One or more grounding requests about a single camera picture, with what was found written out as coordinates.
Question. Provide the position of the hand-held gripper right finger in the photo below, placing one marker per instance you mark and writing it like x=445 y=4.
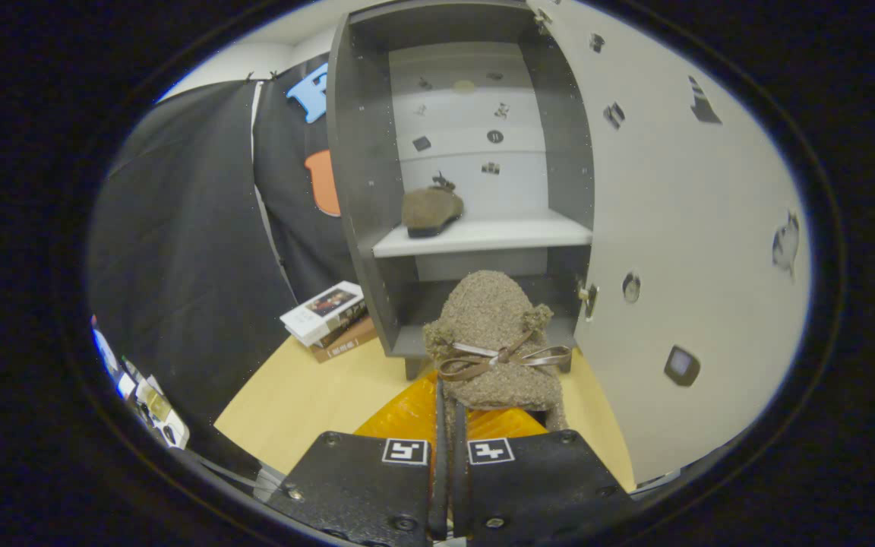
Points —
x=460 y=486

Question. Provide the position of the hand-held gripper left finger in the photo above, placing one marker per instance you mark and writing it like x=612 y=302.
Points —
x=440 y=471

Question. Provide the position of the brown fuzzy shoe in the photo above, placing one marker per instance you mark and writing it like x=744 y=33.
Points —
x=491 y=311
x=430 y=209

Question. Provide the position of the dark grey shoe cabinet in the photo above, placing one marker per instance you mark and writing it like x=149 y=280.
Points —
x=361 y=167

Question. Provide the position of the light grey shoe cabinet door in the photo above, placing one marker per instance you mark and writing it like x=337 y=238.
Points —
x=696 y=266

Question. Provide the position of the brown book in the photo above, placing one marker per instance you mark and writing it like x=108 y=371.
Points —
x=346 y=346

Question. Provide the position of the white book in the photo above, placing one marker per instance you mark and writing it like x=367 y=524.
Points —
x=316 y=311

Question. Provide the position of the yellow white clutter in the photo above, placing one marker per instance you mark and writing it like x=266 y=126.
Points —
x=156 y=410

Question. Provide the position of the black backdrop cloth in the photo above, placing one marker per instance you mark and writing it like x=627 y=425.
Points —
x=179 y=251

